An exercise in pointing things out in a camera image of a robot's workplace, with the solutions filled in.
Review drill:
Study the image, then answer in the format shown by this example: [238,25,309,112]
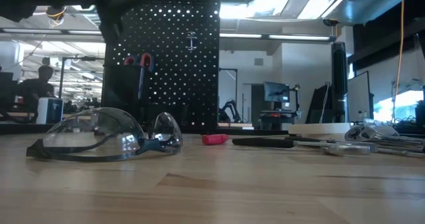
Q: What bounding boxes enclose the red-handled Wiha hex driver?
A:
[201,133,230,146]

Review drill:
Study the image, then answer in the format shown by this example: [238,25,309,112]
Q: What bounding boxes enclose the white panel board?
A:
[347,70,373,123]

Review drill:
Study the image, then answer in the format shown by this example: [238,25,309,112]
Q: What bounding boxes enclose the black aluminium rig frame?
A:
[0,123,290,137]

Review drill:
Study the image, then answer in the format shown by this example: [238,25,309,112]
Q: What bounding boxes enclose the black metal rack frame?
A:
[58,55,106,100]

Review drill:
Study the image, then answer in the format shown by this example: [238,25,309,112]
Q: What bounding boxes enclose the ceiling light strip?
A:
[0,27,104,36]
[218,33,337,42]

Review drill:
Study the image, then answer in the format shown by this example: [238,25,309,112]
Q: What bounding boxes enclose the chrome ratchet wrench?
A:
[343,124,425,146]

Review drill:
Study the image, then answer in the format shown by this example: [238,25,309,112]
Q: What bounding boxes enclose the silver combination wrench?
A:
[370,146,425,159]

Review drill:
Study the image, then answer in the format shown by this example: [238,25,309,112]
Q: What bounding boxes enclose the background monitor desk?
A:
[258,108,299,129]

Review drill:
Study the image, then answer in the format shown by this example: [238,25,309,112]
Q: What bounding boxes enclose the large black tool bin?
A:
[101,63,151,132]

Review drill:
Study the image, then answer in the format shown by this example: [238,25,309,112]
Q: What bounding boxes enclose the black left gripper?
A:
[95,0,153,48]

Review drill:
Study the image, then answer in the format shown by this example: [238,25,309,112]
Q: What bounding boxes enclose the small black tool bin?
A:
[147,102,191,134]

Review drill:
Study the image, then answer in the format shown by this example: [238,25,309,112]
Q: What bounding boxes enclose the black metal peg board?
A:
[104,0,222,135]

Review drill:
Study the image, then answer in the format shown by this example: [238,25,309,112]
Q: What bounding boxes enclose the silver peg hook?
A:
[185,31,198,52]

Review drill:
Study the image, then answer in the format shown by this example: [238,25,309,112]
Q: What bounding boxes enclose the white masking tape roll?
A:
[287,122,352,136]

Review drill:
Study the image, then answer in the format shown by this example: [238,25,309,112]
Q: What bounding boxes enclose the black-handled ratchet wrench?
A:
[231,136,372,158]

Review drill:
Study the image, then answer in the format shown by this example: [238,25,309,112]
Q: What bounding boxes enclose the grey striped work glove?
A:
[367,123,401,137]

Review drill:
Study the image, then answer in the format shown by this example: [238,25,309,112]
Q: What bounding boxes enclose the clear safety glasses black frame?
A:
[25,106,184,163]

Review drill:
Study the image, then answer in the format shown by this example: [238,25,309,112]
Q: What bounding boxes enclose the black leaning panel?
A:
[305,83,333,124]

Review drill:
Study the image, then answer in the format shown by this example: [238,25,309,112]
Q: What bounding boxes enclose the hanging ceiling cable box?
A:
[44,4,68,29]

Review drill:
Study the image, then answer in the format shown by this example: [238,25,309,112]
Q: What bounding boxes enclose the computer monitor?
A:
[263,81,291,103]

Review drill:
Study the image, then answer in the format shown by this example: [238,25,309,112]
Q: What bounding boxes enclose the white storage container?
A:
[35,96,64,125]

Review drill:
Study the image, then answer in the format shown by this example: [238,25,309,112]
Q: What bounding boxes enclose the person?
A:
[17,64,56,102]

